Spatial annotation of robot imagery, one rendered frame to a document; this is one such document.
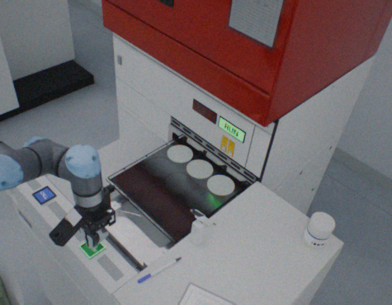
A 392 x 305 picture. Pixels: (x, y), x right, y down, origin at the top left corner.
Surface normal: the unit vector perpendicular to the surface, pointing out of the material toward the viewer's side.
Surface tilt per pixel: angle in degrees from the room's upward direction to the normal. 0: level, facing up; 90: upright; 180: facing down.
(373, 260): 0
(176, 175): 0
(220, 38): 90
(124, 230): 0
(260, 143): 90
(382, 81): 90
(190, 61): 90
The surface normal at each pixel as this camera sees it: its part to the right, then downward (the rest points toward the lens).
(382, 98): -0.70, 0.44
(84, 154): 0.08, -0.72
